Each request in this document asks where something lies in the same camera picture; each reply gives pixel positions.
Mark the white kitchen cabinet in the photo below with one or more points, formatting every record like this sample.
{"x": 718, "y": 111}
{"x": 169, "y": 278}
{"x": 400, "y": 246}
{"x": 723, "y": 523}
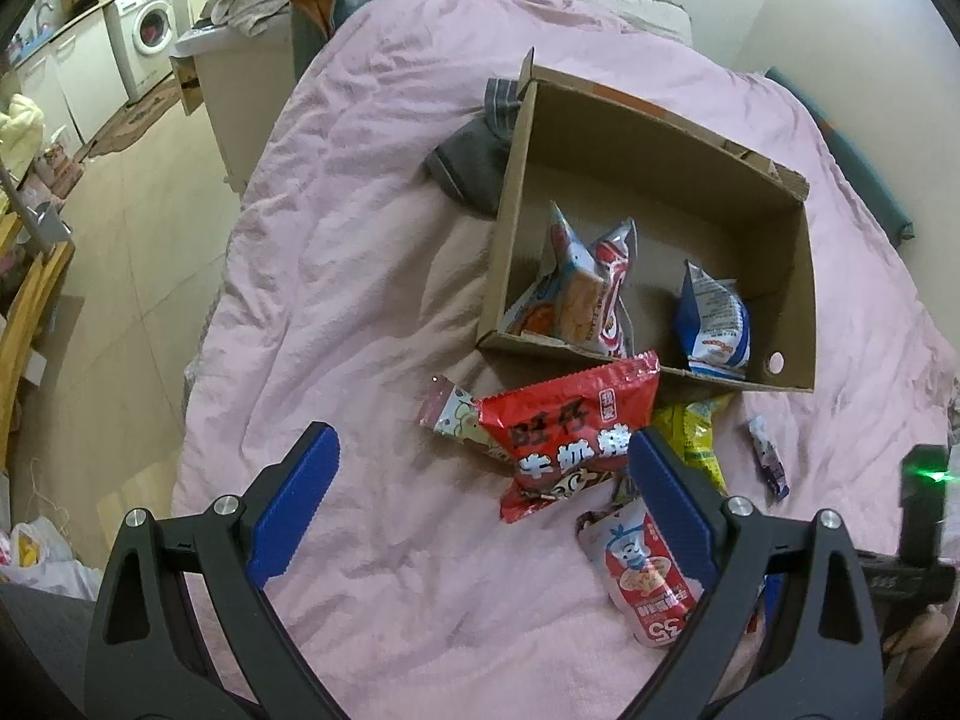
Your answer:
{"x": 82, "y": 75}

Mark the patterned floor rug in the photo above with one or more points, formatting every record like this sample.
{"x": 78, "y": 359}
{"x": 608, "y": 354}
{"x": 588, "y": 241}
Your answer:
{"x": 135, "y": 120}

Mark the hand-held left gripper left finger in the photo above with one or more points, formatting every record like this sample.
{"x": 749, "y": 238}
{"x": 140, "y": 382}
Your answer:
{"x": 300, "y": 502}

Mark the small pink snack packet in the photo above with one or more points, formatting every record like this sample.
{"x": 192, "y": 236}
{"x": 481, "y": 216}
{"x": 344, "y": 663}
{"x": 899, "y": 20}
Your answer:
{"x": 450, "y": 412}

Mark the small pale purple packet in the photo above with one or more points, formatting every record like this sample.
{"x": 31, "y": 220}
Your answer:
{"x": 769, "y": 461}

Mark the red and silver snack bag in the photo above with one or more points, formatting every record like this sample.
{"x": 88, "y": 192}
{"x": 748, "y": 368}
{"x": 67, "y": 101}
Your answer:
{"x": 577, "y": 292}

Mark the blue and white snack bag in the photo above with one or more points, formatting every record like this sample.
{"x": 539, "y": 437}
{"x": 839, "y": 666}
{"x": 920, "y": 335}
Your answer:
{"x": 716, "y": 322}

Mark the wooden chair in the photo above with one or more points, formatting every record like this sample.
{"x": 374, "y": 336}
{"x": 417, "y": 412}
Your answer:
{"x": 30, "y": 307}

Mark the red white cartoon snack packet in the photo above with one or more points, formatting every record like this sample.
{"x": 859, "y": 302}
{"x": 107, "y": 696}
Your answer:
{"x": 637, "y": 562}

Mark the grey garment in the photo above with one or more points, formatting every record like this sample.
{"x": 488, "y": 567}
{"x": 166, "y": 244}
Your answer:
{"x": 472, "y": 157}

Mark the white plastic bag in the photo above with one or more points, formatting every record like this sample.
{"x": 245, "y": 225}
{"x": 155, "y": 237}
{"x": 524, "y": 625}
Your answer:
{"x": 45, "y": 562}

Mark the red candy bag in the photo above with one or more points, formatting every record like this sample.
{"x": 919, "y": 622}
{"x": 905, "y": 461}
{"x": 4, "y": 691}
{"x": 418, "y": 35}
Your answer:
{"x": 555, "y": 420}

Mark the yellow and green chip bag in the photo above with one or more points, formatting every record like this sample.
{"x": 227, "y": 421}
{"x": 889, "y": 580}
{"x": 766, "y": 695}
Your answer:
{"x": 694, "y": 435}

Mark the person's right hand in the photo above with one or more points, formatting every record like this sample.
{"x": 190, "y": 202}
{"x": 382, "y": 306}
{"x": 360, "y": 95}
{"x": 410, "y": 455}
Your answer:
{"x": 916, "y": 634}

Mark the white washing machine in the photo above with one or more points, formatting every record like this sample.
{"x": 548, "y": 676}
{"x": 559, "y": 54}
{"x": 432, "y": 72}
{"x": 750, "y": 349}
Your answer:
{"x": 146, "y": 30}

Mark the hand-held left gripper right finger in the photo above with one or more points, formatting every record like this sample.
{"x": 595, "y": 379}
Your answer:
{"x": 671, "y": 510}

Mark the pale yellow plush toy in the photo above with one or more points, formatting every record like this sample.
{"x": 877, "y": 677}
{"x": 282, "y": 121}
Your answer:
{"x": 19, "y": 135}

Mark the cardboard box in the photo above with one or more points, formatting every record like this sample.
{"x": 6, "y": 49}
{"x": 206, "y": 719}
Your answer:
{"x": 652, "y": 165}

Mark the pink blanket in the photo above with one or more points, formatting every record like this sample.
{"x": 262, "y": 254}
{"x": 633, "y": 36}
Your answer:
{"x": 360, "y": 240}

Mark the white storage unit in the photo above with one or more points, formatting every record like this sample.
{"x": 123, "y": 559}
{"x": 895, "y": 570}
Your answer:
{"x": 240, "y": 90}

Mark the grey pillow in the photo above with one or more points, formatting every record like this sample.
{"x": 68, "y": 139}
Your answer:
{"x": 622, "y": 0}

